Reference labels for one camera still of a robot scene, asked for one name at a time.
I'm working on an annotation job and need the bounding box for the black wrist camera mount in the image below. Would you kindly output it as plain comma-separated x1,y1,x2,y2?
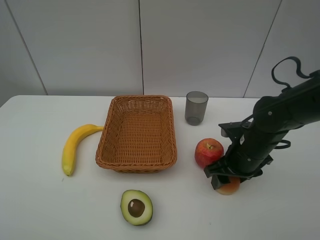
218,121,251,140

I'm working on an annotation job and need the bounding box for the orange peach half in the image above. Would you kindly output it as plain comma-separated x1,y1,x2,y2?
216,176,241,196

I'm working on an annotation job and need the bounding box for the yellow banana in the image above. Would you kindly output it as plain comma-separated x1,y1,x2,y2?
61,124,104,177

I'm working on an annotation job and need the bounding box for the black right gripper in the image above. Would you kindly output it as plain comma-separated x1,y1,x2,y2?
203,124,288,191

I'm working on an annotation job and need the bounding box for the brown wicker basket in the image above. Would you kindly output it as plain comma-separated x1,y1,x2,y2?
95,95,177,174

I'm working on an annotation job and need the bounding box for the green avocado half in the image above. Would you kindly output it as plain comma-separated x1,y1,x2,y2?
120,189,153,226

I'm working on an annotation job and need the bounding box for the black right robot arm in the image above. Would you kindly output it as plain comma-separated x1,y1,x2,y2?
204,71,320,183

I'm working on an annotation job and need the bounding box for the grey translucent plastic cup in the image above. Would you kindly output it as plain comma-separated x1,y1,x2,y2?
184,91,209,126

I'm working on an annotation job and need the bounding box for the red apple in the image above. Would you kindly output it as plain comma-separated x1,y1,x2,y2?
194,138,224,169

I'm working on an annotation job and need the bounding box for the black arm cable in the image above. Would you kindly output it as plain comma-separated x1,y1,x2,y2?
271,56,316,88

